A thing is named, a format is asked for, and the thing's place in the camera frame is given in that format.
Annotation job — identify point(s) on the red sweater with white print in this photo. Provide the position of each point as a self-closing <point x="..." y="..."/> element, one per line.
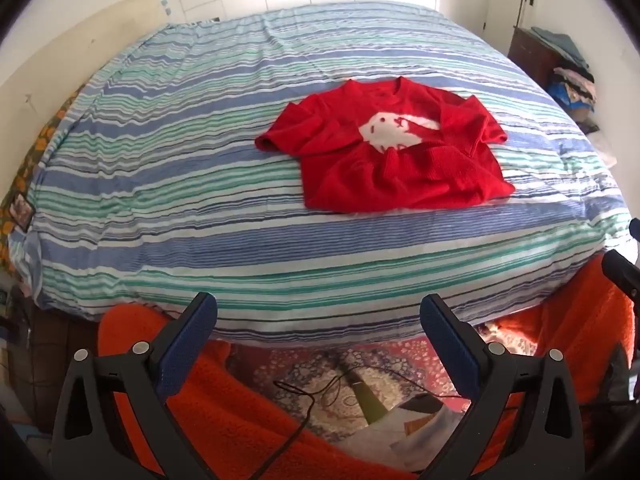
<point x="350" y="160"/>

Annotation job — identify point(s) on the yellow-green chair frame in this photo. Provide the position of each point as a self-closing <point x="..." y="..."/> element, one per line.
<point x="370" y="400"/>

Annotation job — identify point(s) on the orange floral bed sheet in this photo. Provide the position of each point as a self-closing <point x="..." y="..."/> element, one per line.
<point x="45" y="140"/>

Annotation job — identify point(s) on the blue green striped bed cover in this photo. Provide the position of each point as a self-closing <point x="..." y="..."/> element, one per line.
<point x="200" y="160"/>

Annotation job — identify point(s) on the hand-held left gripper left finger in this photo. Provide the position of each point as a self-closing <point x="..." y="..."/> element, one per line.
<point x="187" y="345"/>

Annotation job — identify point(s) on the red patterned rug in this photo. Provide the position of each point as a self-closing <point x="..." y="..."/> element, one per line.
<point x="300" y="375"/>

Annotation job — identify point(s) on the dark wooden cabinet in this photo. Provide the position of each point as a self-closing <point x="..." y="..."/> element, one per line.
<point x="530" y="55"/>

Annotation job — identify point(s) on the small pale blue object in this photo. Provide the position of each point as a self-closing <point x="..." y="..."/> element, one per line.
<point x="167" y="7"/>

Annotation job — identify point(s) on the beige padded headboard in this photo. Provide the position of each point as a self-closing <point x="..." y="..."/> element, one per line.
<point x="75" y="60"/>

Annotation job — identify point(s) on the pile of folded clothes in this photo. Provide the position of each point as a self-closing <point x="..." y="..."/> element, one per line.
<point x="575" y="80"/>

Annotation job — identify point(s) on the grey white cloth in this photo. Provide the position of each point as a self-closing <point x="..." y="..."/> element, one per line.
<point x="415" y="435"/>

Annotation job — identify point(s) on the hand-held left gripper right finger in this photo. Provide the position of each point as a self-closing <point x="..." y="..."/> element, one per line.
<point x="450" y="350"/>

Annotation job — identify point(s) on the orange fleece blanket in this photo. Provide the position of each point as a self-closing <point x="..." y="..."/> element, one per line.
<point x="235" y="410"/>

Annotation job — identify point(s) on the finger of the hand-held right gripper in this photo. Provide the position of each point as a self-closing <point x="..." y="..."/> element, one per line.
<point x="622" y="272"/>

